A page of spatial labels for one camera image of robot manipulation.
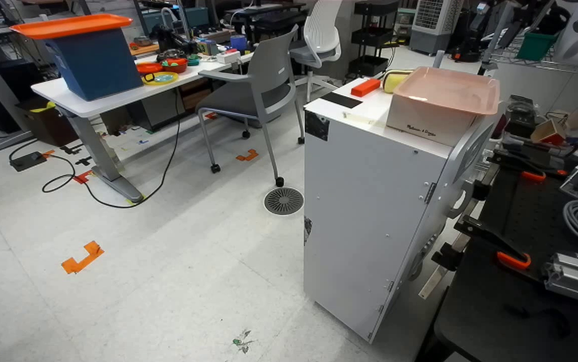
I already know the pink plastic tray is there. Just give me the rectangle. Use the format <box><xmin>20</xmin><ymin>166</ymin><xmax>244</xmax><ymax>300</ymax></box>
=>
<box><xmin>395</xmin><ymin>66</ymin><xmax>500</xmax><ymax>117</ymax></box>

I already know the white toy kitchen cabinet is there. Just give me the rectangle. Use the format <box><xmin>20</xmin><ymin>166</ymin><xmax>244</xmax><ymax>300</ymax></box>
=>
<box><xmin>304</xmin><ymin>83</ymin><xmax>498</xmax><ymax>342</ymax></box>

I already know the grey office chair right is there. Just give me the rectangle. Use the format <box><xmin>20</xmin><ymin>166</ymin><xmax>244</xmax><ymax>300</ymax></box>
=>
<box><xmin>197</xmin><ymin>25</ymin><xmax>304</xmax><ymax>187</ymax></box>

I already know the red toy block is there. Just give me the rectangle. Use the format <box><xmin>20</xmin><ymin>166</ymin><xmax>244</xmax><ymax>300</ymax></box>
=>
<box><xmin>350</xmin><ymin>77</ymin><xmax>381</xmax><ymax>96</ymax></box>

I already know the white office chair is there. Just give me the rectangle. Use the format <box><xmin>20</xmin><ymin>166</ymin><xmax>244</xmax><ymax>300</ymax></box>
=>
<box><xmin>291</xmin><ymin>0</ymin><xmax>343</xmax><ymax>99</ymax></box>

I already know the white desk table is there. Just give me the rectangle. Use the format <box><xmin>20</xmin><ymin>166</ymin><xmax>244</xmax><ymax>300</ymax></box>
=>
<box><xmin>33</xmin><ymin>58</ymin><xmax>230</xmax><ymax>202</ymax></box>

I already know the light wooden box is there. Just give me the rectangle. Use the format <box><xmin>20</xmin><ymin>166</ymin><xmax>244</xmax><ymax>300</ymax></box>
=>
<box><xmin>387</xmin><ymin>96</ymin><xmax>490</xmax><ymax>145</ymax></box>

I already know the orange floor tape marker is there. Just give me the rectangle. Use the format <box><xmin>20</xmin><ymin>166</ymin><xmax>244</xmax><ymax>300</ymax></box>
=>
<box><xmin>60</xmin><ymin>240</ymin><xmax>104</xmax><ymax>274</ymax></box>

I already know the blue storage bin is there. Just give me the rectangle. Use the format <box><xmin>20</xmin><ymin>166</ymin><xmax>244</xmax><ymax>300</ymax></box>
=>
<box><xmin>47</xmin><ymin>29</ymin><xmax>142</xmax><ymax>101</ymax></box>

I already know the black orange clamp front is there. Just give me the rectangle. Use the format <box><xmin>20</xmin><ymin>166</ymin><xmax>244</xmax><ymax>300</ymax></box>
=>
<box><xmin>456</xmin><ymin>217</ymin><xmax>531</xmax><ymax>272</ymax></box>

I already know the black orange clamp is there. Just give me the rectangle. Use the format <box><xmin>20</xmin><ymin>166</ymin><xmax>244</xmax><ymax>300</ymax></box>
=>
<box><xmin>492</xmin><ymin>150</ymin><xmax>548</xmax><ymax>183</ymax></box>
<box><xmin>456</xmin><ymin>217</ymin><xmax>531</xmax><ymax>272</ymax></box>

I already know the black orange clamp rear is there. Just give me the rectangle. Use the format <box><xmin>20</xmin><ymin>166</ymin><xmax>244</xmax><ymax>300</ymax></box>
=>
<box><xmin>492</xmin><ymin>150</ymin><xmax>548</xmax><ymax>183</ymax></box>

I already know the black perforated board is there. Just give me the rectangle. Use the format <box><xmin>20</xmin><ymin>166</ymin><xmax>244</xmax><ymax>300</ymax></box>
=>
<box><xmin>414</xmin><ymin>168</ymin><xmax>578</xmax><ymax>362</ymax></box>

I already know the orange bin lid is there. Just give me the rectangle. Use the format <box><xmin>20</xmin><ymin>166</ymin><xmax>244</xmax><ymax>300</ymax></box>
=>
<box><xmin>12</xmin><ymin>11</ymin><xmax>133</xmax><ymax>40</ymax></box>

